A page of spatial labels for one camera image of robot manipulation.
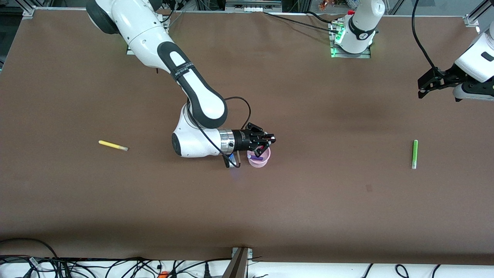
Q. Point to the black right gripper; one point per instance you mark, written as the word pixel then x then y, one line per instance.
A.
pixel 244 140

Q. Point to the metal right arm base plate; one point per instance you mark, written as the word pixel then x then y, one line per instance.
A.
pixel 130 52

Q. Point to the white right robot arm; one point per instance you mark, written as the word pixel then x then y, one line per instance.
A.
pixel 193 143

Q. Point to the yellow highlighter pen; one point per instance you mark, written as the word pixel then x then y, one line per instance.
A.
pixel 112 145

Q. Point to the aluminium frame rail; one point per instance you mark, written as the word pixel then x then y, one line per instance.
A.
pixel 252 5

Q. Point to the green highlighter pen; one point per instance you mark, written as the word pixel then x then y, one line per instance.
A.
pixel 415 154

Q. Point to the pink mesh pen holder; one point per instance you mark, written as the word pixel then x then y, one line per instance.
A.
pixel 260 164

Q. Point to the metal table edge bracket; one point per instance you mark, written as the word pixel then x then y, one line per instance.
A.
pixel 237 266

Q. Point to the aluminium corner bracket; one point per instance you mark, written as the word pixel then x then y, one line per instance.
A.
pixel 29 11
pixel 471 19

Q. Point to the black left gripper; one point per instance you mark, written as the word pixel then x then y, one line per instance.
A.
pixel 446 75

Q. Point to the purple highlighter pen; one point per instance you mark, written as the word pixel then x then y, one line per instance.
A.
pixel 256 158

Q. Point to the orange plug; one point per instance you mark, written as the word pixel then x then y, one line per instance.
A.
pixel 163 275

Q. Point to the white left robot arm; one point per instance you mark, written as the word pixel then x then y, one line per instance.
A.
pixel 362 23

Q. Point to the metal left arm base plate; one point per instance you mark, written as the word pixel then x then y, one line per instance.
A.
pixel 351 56

